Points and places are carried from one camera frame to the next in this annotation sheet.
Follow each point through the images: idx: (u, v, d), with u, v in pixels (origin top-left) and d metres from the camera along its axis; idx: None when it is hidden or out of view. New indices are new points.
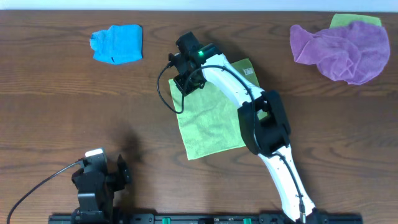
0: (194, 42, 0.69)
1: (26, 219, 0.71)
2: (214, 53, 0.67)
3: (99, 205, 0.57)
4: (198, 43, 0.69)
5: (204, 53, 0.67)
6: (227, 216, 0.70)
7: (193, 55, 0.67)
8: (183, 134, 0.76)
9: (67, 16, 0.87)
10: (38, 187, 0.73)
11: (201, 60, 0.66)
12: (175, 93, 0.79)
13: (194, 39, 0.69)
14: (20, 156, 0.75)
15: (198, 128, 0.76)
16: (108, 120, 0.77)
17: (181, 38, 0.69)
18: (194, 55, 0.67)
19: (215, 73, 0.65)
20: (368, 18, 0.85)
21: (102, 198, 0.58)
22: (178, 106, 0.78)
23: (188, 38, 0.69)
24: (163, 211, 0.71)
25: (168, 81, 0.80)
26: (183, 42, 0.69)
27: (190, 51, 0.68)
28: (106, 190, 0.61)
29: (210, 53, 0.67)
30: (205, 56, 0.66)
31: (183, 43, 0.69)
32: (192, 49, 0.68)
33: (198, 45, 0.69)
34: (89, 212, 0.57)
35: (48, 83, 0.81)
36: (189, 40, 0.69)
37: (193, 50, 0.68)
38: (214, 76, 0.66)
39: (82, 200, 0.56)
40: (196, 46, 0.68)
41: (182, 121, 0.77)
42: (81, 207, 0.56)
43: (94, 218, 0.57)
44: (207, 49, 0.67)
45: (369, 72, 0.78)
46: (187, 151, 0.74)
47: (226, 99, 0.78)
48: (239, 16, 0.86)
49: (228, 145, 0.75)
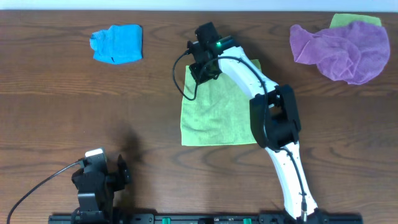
0: (213, 33, 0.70)
1: (27, 219, 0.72)
2: (232, 45, 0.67)
3: (99, 205, 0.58)
4: (216, 34, 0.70)
5: (221, 44, 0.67)
6: (227, 216, 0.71)
7: (210, 45, 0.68)
8: (182, 119, 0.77)
9: (67, 16, 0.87)
10: (40, 188, 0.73)
11: (218, 51, 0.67)
12: (186, 80, 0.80)
13: (212, 29, 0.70)
14: (20, 156, 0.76)
15: (198, 120, 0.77)
16: (109, 120, 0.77)
17: (200, 28, 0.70)
18: (212, 44, 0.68)
19: (231, 65, 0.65)
20: (368, 17, 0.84)
21: (102, 198, 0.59)
22: (187, 91, 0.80)
23: (206, 28, 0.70)
24: (163, 211, 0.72)
25: (185, 66, 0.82)
26: (201, 32, 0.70)
27: (208, 42, 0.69)
28: (107, 189, 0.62)
29: (227, 44, 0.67)
30: (222, 46, 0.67)
31: (203, 33, 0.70)
32: (210, 38, 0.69)
33: (216, 36, 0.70)
34: (89, 212, 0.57)
35: (48, 83, 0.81)
36: (208, 30, 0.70)
37: (212, 41, 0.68)
38: (229, 66, 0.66)
39: (82, 200, 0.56)
40: (214, 37, 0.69)
41: (185, 108, 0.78)
42: (81, 207, 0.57)
43: (94, 217, 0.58)
44: (225, 40, 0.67)
45: (369, 72, 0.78)
46: (183, 137, 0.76)
47: (229, 96, 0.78)
48: (239, 16, 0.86)
49: (223, 141, 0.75)
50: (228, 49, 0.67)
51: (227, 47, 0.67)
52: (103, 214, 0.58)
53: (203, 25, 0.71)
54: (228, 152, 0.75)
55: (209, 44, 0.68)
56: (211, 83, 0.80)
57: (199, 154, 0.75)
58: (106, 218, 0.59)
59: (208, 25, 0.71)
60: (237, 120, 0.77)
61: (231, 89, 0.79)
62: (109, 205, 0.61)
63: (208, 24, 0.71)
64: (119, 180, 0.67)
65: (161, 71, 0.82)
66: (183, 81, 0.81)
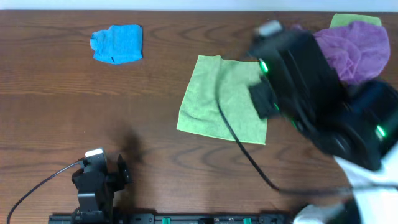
0: (320, 68, 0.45)
1: (27, 219, 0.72)
2: (383, 109, 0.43)
3: (99, 205, 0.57)
4: (326, 68, 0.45)
5: (365, 108, 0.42)
6: (227, 216, 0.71)
7: (341, 116, 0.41)
8: (182, 105, 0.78)
9: (67, 16, 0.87)
10: (39, 188, 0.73)
11: (375, 144, 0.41)
12: (196, 68, 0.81)
13: (319, 62, 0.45)
14: (20, 156, 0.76)
15: (196, 108, 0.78)
16: (109, 120, 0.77)
17: (295, 50, 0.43)
18: (339, 112, 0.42)
19: (382, 198, 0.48)
20: (368, 18, 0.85)
21: (102, 198, 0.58)
22: (193, 78, 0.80)
23: (307, 61, 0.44)
24: (163, 211, 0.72)
25: (198, 55, 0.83)
26: (294, 56, 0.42)
27: (310, 89, 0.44)
28: (107, 189, 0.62)
29: (367, 114, 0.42)
30: (378, 131, 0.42)
31: (298, 71, 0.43)
32: (317, 80, 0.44)
33: (362, 105, 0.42)
34: (89, 212, 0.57)
35: (48, 83, 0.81)
36: (310, 63, 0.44)
37: (358, 116, 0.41)
38: (375, 190, 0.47)
39: (82, 200, 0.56)
40: (323, 79, 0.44)
41: (188, 95, 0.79)
42: (81, 207, 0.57)
43: (94, 217, 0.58)
44: (362, 94, 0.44)
45: (370, 71, 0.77)
46: (178, 121, 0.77)
47: (234, 91, 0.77)
48: (239, 16, 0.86)
49: (217, 134, 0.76)
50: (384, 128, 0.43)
51: (384, 129, 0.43)
52: (103, 214, 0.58)
53: (296, 46, 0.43)
54: (228, 152, 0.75)
55: (326, 102, 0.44)
56: None
57: (199, 154, 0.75)
58: (106, 217, 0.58)
59: (306, 43, 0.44)
60: (236, 117, 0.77)
61: None
62: (109, 204, 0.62)
63: (305, 42, 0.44)
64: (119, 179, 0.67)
65: (161, 71, 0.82)
66: (193, 69, 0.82)
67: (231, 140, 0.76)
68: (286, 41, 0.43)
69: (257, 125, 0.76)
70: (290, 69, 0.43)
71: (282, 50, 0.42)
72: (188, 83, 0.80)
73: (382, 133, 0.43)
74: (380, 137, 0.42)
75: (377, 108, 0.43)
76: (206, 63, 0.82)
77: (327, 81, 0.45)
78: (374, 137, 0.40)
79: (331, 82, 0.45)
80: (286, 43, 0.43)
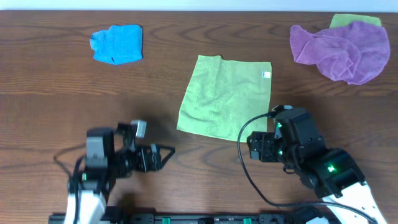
0: (313, 134, 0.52)
1: (27, 219, 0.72)
2: (346, 163, 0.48)
3: (106, 153, 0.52)
4: (319, 137, 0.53)
5: (331, 165, 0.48)
6: (227, 216, 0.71)
7: (314, 163, 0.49)
8: (182, 105, 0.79)
9: (66, 17, 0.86)
10: (39, 187, 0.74)
11: (329, 178, 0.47)
12: (196, 68, 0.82)
13: (313, 126, 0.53)
14: (20, 156, 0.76)
15: (196, 109, 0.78)
16: (109, 121, 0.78)
17: (298, 121, 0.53)
18: (316, 165, 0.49)
19: None
20: (368, 18, 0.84)
21: (109, 149, 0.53)
22: (194, 79, 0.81)
23: (306, 131, 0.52)
24: (163, 211, 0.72)
25: (198, 55, 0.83)
26: (298, 127, 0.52)
27: (305, 147, 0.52)
28: (119, 153, 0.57)
29: (342, 164, 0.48)
30: (334, 174, 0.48)
31: (301, 130, 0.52)
32: (310, 144, 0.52)
33: (313, 145, 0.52)
34: (94, 160, 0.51)
35: (48, 83, 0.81)
36: (305, 130, 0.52)
37: (318, 160, 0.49)
38: None
39: (91, 144, 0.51)
40: (313, 142, 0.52)
41: (188, 94, 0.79)
42: (87, 153, 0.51)
43: (99, 168, 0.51)
44: (336, 155, 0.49)
45: (369, 72, 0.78)
46: (178, 121, 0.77)
47: (234, 92, 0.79)
48: (240, 16, 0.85)
49: (217, 134, 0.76)
50: (339, 173, 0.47)
51: (335, 168, 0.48)
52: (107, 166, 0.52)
53: (300, 117, 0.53)
54: (227, 152, 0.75)
55: (311, 156, 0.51)
56: (219, 76, 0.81)
57: (199, 154, 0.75)
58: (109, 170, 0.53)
59: (306, 117, 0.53)
60: (236, 117, 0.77)
61: (237, 86, 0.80)
62: (117, 167, 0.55)
63: (305, 114, 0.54)
64: (143, 160, 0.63)
65: (161, 71, 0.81)
66: (193, 69, 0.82)
67: (231, 140, 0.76)
68: (291, 114, 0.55)
69: (257, 124, 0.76)
70: (295, 130, 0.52)
71: (290, 121, 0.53)
72: (188, 83, 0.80)
73: (332, 170, 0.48)
74: (332, 177, 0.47)
75: (342, 164, 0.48)
76: (205, 63, 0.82)
77: (317, 144, 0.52)
78: (342, 171, 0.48)
79: (318, 148, 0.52)
80: (290, 115, 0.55)
